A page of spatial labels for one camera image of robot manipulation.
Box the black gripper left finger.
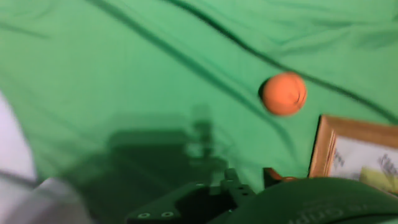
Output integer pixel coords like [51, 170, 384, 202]
[126, 169, 256, 224]

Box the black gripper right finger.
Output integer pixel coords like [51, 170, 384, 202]
[263, 167, 300, 187]

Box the small orange basketball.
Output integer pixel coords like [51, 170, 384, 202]
[258, 71, 308, 118]

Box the green table cloth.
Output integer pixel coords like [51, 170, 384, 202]
[0, 0, 398, 224]

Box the wooden frame tray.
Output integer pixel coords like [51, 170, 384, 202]
[307, 114, 398, 197]

